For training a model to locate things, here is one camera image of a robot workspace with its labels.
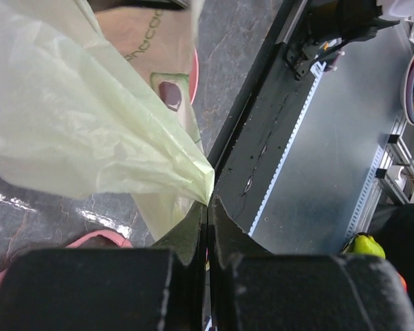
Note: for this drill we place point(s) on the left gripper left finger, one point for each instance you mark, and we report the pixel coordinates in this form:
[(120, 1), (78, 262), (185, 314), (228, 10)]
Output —
[(160, 287)]

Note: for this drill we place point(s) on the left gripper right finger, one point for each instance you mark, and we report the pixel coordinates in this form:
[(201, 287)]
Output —
[(254, 289)]

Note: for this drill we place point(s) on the translucent green plastic bag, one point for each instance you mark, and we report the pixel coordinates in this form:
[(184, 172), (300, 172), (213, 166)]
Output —
[(98, 101)]

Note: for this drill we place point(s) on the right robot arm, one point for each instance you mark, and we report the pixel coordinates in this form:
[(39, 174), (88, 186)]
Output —
[(326, 29)]

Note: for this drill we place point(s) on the green fake fruit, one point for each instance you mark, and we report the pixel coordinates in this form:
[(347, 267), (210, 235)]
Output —
[(363, 243)]

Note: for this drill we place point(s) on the pink baseball cap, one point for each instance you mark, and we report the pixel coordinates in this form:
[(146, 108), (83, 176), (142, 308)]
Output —
[(96, 239)]

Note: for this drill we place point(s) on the pink plate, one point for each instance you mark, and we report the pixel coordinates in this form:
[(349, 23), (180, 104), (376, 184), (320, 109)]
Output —
[(194, 77)]

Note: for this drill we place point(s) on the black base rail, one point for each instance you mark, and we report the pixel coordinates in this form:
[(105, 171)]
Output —
[(263, 116)]

